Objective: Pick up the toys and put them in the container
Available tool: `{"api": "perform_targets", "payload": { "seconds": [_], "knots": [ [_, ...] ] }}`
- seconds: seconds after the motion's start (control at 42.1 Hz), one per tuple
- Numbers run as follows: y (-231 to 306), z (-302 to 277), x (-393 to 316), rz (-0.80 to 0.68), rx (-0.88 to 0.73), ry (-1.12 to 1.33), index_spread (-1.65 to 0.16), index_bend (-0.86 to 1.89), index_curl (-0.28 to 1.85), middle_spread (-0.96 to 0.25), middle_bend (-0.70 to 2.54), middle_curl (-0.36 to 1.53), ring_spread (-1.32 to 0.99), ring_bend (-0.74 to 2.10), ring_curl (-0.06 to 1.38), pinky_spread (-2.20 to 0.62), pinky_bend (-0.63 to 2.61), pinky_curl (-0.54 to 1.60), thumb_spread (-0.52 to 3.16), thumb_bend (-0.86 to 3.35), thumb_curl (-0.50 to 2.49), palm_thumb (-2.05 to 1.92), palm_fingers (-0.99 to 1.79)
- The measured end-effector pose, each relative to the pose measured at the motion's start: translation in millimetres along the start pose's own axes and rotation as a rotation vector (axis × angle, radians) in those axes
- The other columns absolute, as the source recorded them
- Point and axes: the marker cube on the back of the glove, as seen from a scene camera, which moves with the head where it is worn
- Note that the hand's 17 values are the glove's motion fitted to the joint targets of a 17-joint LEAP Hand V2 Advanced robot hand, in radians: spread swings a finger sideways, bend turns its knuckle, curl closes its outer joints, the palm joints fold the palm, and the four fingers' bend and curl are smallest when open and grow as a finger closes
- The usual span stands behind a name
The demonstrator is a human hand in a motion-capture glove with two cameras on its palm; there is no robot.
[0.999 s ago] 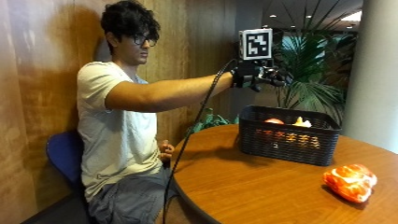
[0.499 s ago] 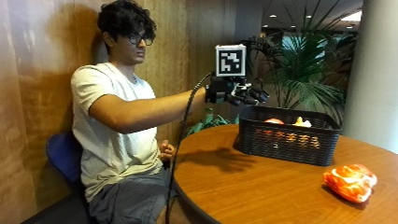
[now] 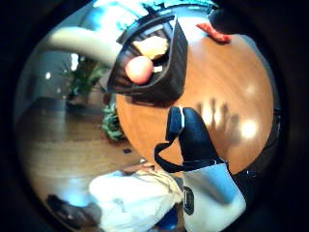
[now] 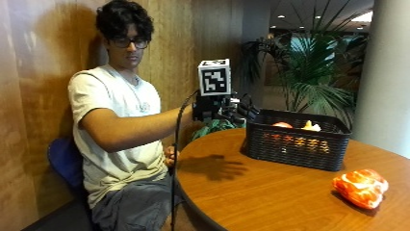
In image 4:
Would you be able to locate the blue chair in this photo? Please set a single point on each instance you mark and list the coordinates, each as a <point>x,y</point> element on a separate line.
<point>66,162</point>

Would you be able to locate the red toy fruit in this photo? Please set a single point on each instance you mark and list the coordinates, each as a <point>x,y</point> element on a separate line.
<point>283,124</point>

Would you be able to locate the yellow toy fruit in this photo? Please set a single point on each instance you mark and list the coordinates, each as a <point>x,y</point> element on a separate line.
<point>311,126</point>

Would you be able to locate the black plastic basket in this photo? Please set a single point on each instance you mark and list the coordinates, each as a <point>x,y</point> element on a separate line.
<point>295,144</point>

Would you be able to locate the black eyeglasses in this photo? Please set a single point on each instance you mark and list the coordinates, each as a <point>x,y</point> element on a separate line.
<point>130,42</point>

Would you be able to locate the white round pillar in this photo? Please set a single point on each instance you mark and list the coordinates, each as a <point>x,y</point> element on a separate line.
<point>383,77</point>

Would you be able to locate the the person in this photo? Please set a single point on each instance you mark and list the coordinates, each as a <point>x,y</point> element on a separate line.
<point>115,128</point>

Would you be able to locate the white marker cube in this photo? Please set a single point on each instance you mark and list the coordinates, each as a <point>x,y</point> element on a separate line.
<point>215,78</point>

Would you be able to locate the large green palm plant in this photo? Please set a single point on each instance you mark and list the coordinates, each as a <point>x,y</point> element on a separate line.
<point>312,70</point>

